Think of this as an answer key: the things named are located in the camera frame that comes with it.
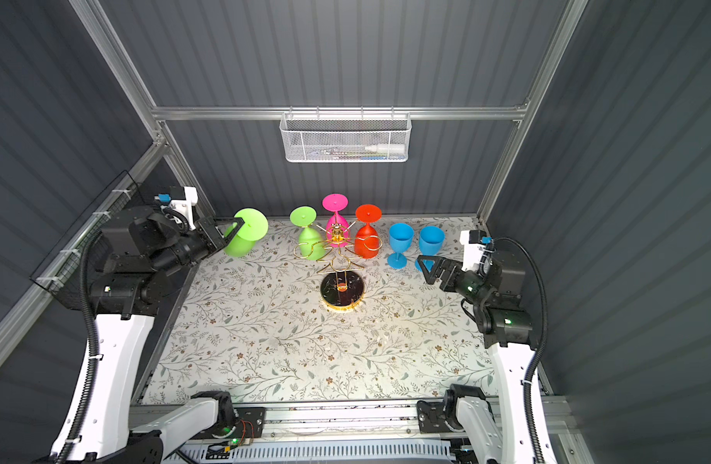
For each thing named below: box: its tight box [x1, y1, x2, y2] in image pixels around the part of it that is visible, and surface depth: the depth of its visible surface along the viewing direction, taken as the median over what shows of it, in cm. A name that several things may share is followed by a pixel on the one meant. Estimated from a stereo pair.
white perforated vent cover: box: [175, 440, 454, 461], surface depth 72 cm
